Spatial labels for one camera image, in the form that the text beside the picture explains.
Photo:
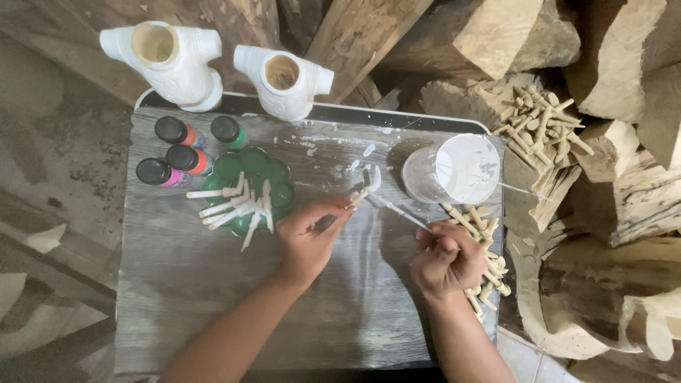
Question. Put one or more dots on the half-painted wooden doll arm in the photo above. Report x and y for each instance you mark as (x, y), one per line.
(370, 186)

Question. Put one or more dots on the heap of raw wood logs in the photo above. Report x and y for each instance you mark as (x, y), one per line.
(596, 213)

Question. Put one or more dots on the pink paint bottle black cap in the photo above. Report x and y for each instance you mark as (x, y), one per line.
(157, 172)

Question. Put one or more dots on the row of unpainted wooden arms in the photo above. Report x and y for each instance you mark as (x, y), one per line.
(487, 250)

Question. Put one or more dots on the large white doll torso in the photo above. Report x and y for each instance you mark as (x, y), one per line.
(175, 64)

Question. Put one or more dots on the small white doll torso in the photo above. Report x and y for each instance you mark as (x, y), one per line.
(282, 85)

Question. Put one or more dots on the orange paint bottle black cap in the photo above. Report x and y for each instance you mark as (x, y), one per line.
(178, 132)

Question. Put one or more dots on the white-coated paintbrush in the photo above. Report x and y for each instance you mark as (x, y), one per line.
(399, 213)

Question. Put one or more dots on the heap of unpainted wooden arms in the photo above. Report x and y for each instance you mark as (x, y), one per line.
(540, 127)

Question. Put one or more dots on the green paint bottle black cap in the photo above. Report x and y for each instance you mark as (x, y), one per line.
(229, 131)

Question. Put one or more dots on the red paint bottle black cap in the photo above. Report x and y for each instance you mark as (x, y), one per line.
(187, 158)

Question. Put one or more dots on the dark wooden planks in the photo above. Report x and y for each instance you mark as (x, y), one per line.
(319, 37)

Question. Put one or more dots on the green flower-shaped paint palette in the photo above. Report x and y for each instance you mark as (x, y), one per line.
(266, 173)

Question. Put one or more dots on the pile of white painted arms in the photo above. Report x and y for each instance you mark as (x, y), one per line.
(237, 210)

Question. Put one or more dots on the plastic cup of white paint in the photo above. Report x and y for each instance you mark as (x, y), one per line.
(452, 170)

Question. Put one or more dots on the thin white stick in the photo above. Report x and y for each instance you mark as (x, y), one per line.
(524, 191)

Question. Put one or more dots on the grey wood-grain sheet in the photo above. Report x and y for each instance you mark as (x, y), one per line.
(213, 298)

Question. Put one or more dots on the person's left hand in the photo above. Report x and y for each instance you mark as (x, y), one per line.
(303, 250)

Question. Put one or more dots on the person's right hand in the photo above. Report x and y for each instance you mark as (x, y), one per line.
(452, 268)

